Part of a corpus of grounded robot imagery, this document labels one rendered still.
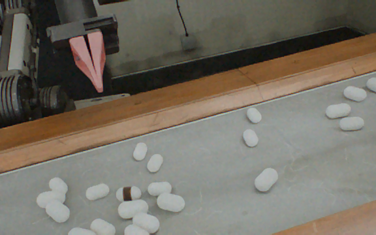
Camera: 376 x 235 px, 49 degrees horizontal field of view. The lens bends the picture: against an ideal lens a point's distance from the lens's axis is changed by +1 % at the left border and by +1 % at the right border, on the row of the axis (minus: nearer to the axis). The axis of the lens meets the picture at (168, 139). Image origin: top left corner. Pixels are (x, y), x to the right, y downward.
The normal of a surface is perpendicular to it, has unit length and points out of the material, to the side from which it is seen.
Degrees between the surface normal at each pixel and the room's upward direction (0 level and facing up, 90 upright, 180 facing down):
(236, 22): 90
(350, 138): 0
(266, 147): 0
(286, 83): 45
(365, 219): 0
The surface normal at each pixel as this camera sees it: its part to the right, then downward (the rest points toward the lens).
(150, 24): 0.22, 0.48
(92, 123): -0.15, -0.84
